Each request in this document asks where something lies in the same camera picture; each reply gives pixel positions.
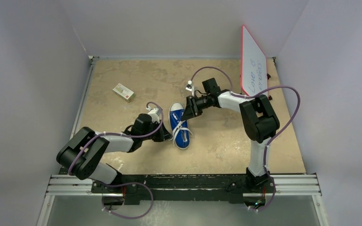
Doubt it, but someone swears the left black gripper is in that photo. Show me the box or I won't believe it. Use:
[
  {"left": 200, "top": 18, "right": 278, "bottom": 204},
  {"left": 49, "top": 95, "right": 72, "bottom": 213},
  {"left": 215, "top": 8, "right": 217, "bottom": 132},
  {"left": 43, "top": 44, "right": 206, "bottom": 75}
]
[{"left": 141, "top": 120, "right": 172, "bottom": 142}]

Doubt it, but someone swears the blue canvas sneaker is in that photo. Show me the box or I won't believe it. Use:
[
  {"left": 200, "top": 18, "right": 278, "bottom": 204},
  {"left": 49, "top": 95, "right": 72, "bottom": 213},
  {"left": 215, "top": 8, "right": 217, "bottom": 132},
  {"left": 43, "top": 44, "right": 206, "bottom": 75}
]
[{"left": 169, "top": 102, "right": 192, "bottom": 150}]

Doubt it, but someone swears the white shoelace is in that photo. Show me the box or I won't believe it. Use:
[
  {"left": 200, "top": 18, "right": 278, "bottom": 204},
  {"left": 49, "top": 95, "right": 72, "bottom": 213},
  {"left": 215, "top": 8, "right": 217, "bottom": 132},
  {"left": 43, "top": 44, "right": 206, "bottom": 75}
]
[{"left": 172, "top": 121, "right": 194, "bottom": 150}]

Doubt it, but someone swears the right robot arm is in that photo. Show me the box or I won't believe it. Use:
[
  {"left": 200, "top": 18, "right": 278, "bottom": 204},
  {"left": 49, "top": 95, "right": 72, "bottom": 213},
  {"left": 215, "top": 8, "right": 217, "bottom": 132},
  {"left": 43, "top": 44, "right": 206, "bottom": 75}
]
[{"left": 181, "top": 78, "right": 280, "bottom": 192}]

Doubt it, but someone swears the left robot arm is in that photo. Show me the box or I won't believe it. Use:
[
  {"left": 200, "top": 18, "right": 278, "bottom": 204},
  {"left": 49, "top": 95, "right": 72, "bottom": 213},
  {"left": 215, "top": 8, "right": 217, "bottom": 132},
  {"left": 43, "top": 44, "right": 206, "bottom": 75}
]
[{"left": 56, "top": 113, "right": 173, "bottom": 193}]

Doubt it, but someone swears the small white red box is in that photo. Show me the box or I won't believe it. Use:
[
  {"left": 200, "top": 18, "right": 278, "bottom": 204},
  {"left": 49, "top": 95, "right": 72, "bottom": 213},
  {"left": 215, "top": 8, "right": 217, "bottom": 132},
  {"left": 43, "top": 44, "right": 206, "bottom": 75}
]
[{"left": 112, "top": 83, "right": 135, "bottom": 103}]

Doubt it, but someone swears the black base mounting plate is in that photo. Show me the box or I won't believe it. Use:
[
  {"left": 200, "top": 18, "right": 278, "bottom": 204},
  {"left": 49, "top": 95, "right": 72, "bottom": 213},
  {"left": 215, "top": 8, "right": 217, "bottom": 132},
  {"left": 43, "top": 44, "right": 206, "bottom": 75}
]
[{"left": 91, "top": 173, "right": 275, "bottom": 207}]

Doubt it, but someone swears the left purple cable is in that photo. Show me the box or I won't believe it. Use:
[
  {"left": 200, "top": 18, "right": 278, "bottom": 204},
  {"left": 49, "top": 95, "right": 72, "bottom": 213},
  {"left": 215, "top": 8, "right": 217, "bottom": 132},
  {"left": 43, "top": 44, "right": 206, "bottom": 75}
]
[{"left": 67, "top": 101, "right": 164, "bottom": 219}]

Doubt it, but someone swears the purple cable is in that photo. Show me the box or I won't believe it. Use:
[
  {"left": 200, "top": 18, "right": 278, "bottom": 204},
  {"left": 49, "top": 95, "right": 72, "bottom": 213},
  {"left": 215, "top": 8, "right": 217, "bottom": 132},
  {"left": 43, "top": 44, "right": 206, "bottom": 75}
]
[
  {"left": 189, "top": 66, "right": 302, "bottom": 213},
  {"left": 67, "top": 101, "right": 164, "bottom": 219}
]

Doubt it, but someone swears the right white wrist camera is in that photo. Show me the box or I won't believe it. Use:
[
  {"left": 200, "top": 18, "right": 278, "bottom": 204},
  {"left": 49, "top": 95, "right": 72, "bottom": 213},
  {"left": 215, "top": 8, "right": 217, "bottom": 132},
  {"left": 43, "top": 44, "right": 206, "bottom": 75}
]
[{"left": 185, "top": 80, "right": 195, "bottom": 97}]

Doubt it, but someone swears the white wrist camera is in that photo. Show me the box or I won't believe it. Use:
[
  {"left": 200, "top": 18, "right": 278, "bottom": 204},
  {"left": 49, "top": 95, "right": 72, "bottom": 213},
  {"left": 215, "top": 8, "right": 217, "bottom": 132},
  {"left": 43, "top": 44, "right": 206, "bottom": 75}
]
[
  {"left": 146, "top": 106, "right": 163, "bottom": 123},
  {"left": 185, "top": 80, "right": 195, "bottom": 97}
]

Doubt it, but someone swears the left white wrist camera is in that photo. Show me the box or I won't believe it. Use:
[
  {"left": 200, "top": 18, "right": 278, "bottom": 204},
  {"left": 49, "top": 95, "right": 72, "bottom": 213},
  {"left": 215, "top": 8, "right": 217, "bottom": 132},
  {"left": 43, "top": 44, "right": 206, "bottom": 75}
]
[{"left": 146, "top": 106, "right": 163, "bottom": 123}]

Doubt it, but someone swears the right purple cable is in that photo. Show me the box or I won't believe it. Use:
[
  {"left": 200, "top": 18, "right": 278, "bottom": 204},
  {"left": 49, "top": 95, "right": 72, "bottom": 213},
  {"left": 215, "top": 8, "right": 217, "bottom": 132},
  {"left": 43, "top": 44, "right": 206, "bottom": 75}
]
[{"left": 189, "top": 66, "right": 302, "bottom": 213}]

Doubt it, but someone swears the white board red frame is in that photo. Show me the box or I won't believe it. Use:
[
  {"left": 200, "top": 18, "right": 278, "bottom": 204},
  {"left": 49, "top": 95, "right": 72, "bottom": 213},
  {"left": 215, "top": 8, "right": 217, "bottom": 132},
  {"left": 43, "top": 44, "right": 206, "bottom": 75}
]
[{"left": 240, "top": 25, "right": 268, "bottom": 96}]

